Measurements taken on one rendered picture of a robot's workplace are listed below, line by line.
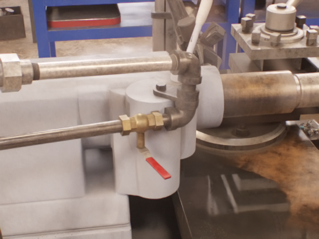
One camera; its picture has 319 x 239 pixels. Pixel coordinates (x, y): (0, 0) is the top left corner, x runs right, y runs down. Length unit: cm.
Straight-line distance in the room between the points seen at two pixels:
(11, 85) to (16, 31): 408
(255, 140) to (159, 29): 102
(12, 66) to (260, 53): 56
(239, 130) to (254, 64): 16
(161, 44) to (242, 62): 91
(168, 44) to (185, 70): 132
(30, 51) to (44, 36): 168
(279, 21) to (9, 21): 376
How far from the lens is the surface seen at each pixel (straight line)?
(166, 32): 200
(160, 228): 116
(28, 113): 80
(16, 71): 60
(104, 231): 83
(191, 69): 70
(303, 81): 93
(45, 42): 267
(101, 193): 83
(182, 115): 72
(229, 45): 280
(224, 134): 107
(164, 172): 68
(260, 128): 110
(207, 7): 81
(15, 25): 466
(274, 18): 107
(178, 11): 164
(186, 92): 71
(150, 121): 71
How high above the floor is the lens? 148
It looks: 28 degrees down
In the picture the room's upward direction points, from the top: straight up
